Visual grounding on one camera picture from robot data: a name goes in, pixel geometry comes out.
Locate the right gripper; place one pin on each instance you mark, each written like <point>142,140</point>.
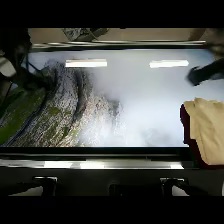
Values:
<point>196,76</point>

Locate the silver frame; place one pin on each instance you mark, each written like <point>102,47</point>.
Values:
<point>110,164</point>

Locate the dark red garment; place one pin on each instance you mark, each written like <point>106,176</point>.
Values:
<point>185,128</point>

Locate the beige T-shirt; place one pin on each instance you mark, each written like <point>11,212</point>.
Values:
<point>208,128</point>

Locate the heap of clothes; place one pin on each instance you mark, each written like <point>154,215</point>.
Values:
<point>11,40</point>

